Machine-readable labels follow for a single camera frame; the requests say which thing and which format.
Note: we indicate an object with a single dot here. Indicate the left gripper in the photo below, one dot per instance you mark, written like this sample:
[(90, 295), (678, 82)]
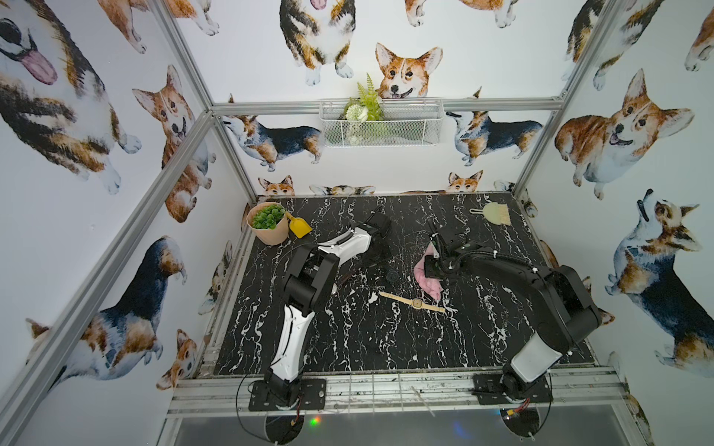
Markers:
[(374, 256)]

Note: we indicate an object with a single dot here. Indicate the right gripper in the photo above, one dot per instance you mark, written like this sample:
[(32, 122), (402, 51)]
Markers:
[(429, 268)]

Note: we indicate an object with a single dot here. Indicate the pink cloth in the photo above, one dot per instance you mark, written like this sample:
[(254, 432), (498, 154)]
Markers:
[(431, 286)]

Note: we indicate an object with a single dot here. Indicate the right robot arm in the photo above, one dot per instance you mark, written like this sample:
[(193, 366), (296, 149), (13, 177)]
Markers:
[(564, 313)]

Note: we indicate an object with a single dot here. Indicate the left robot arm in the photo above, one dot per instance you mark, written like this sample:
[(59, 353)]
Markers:
[(309, 282)]

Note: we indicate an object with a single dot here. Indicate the beige hand brush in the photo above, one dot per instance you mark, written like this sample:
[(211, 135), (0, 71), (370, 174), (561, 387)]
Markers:
[(494, 213)]

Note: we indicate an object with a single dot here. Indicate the yellow toy shovel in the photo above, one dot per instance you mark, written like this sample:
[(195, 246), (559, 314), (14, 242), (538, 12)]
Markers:
[(298, 226)]

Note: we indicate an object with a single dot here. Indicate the terracotta pot green plant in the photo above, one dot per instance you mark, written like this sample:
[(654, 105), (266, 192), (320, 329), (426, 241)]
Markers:
[(269, 223)]

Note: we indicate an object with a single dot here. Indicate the green fern white flower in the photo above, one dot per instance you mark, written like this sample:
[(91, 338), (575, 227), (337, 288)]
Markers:
[(363, 115)]

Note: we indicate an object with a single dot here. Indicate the white wire wall basket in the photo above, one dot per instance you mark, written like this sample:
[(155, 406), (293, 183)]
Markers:
[(396, 123)]

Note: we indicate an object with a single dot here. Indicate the aluminium front rail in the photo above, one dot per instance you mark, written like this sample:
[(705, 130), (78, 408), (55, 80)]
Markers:
[(397, 392)]

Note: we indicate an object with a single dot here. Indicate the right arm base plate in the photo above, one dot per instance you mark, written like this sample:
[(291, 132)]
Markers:
[(499, 389)]

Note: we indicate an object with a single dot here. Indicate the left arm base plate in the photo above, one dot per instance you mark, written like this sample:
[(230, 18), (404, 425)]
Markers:
[(308, 394)]

